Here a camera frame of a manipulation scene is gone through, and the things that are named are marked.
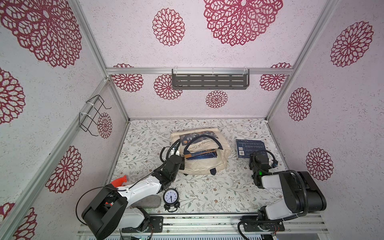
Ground beige canvas tote bag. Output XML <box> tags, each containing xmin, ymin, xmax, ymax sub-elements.
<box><xmin>171</xmin><ymin>128</ymin><xmax>232</xmax><ymax>175</ymax></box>

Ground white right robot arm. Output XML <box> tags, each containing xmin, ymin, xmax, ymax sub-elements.
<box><xmin>249</xmin><ymin>150</ymin><xmax>327</xmax><ymax>223</ymax></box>

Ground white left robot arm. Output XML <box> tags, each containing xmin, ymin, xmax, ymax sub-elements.
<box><xmin>81</xmin><ymin>155</ymin><xmax>184</xmax><ymax>240</ymax></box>

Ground blue books in bag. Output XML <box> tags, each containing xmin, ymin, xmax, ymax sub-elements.
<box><xmin>184</xmin><ymin>149</ymin><xmax>218</xmax><ymax>160</ymax></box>

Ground black analog alarm clock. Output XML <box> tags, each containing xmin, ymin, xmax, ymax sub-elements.
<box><xmin>163</xmin><ymin>188</ymin><xmax>181</xmax><ymax>213</ymax></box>

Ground grey sponge block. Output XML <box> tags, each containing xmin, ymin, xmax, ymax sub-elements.
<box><xmin>131</xmin><ymin>195</ymin><xmax>162</xmax><ymax>209</ymax></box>

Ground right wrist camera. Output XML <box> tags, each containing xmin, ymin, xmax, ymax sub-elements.
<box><xmin>270</xmin><ymin>160</ymin><xmax>279</xmax><ymax>169</ymax></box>

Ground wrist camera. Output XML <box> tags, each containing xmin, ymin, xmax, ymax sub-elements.
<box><xmin>169</xmin><ymin>147</ymin><xmax>180</xmax><ymax>157</ymax></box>
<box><xmin>270</xmin><ymin>160</ymin><xmax>279</xmax><ymax>169</ymax></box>

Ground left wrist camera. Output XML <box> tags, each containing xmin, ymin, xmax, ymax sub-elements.
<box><xmin>169</xmin><ymin>147</ymin><xmax>180</xmax><ymax>157</ymax></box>

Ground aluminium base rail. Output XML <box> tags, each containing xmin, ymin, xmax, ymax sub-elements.
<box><xmin>76</xmin><ymin>212</ymin><xmax>329</xmax><ymax>236</ymax></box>

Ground grey metal wall shelf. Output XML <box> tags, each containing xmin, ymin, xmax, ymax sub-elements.
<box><xmin>171</xmin><ymin>69</ymin><xmax>250</xmax><ymax>90</ymax></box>

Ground black wire wall rack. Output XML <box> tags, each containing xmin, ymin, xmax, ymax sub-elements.
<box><xmin>78</xmin><ymin>95</ymin><xmax>111</xmax><ymax>137</ymax></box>

